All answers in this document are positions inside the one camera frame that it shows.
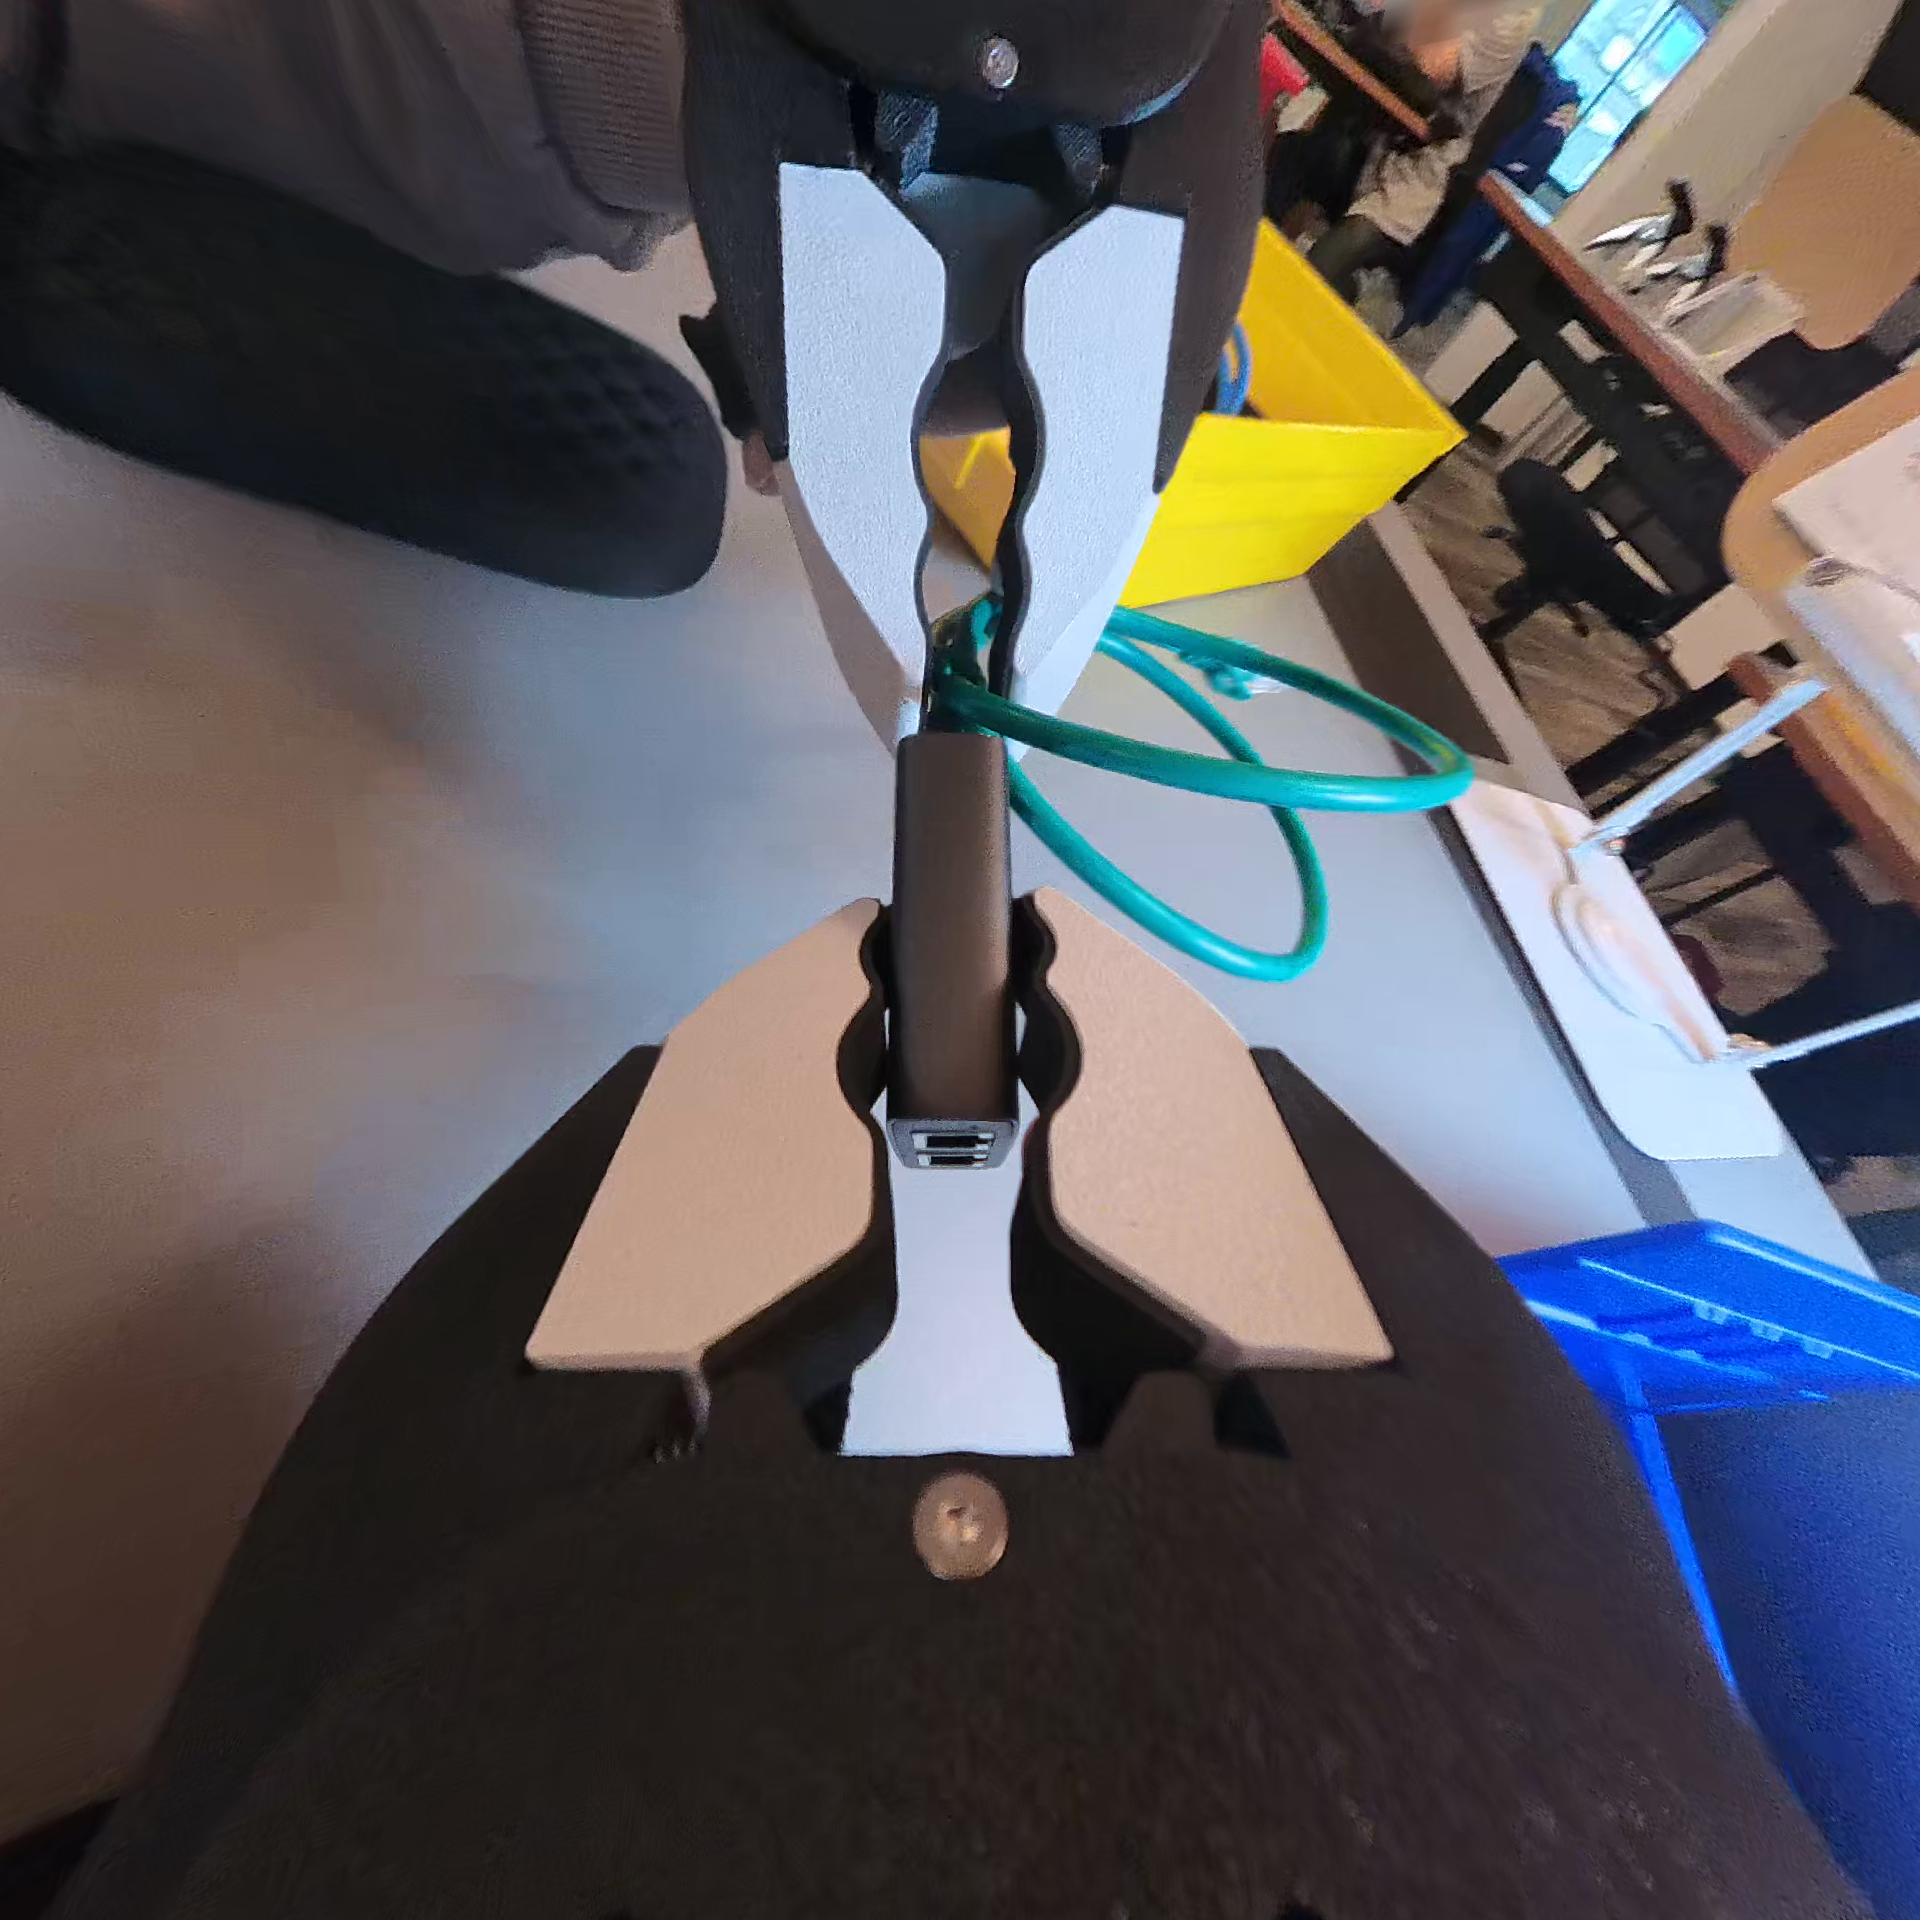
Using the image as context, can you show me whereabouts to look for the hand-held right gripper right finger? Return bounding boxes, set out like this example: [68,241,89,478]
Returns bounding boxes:
[1011,884,1398,1374]

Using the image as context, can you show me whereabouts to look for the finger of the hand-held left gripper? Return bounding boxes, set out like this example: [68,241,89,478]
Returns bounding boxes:
[774,160,958,745]
[998,202,1194,711]

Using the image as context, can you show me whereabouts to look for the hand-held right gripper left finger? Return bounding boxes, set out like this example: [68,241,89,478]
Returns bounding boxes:
[522,894,897,1377]

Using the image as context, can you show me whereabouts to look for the yellow plastic bin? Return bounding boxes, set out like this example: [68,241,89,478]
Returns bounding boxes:
[917,215,1469,610]

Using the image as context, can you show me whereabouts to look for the black ethernet port adapter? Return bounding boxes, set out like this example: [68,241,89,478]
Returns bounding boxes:
[883,729,1028,1175]

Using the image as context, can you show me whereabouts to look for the green ethernet cable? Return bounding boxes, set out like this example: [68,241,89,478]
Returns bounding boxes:
[921,592,1482,987]

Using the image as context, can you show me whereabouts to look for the blue plastic bin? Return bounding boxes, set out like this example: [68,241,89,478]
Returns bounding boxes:
[1497,1216,1920,1920]

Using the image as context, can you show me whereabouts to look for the person's left forearm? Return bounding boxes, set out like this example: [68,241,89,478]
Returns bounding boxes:
[0,0,707,281]

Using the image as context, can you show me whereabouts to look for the black textured garment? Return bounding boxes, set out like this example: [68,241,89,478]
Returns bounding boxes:
[0,143,733,603]

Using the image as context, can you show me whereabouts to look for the black office chair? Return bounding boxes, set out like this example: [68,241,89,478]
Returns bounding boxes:
[1490,456,1692,711]

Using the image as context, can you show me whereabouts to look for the white document stand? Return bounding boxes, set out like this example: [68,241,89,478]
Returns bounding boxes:
[1446,551,1920,1166]

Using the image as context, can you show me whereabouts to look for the brown-edged table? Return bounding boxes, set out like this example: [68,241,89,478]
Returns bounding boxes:
[1475,170,1920,903]

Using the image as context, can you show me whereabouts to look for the silver metal tool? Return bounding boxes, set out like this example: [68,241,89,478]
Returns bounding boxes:
[1582,179,1775,291]

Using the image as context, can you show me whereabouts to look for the window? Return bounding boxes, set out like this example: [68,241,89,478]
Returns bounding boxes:
[1542,0,1707,198]

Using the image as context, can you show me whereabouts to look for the wooden backing board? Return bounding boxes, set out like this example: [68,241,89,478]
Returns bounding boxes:
[1719,366,1920,711]

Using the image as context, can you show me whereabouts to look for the wooden chair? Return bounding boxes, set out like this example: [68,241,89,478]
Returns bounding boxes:
[1738,94,1920,358]

